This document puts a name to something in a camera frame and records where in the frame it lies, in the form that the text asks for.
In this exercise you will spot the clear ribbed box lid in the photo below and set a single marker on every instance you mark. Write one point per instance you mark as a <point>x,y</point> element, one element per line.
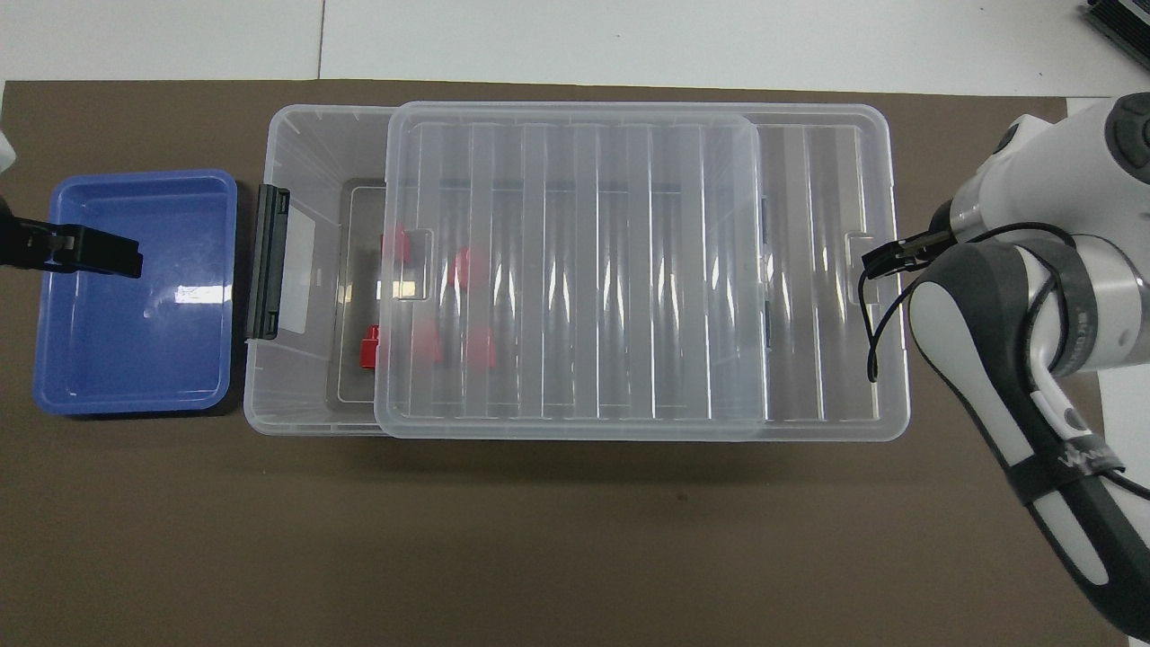
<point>629,270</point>

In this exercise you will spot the dark ribbed electronics box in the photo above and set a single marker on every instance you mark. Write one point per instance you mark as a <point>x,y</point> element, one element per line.
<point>1127,27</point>

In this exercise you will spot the black box latch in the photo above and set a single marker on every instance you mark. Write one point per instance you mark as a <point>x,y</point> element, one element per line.
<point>268,261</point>
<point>765,323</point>

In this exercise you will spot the clear plastic storage box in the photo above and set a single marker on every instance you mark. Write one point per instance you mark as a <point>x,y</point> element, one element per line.
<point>314,144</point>

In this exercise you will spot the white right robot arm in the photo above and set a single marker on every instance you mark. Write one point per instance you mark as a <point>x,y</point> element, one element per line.
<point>1078,180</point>

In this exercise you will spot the brown paper table mat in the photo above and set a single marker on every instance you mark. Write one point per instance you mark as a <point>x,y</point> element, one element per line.
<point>449,539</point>

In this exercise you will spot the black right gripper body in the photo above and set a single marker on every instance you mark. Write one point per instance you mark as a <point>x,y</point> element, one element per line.
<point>943,223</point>

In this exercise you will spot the blue plastic tray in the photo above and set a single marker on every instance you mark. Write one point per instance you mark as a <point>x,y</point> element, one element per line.
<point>135,359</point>

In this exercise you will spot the red toy block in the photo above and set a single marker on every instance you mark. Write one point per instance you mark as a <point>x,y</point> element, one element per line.
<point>368,348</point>
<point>429,346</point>
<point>467,267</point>
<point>395,244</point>
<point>481,348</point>

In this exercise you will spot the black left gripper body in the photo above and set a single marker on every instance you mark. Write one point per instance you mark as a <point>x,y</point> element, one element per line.
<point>13,243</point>

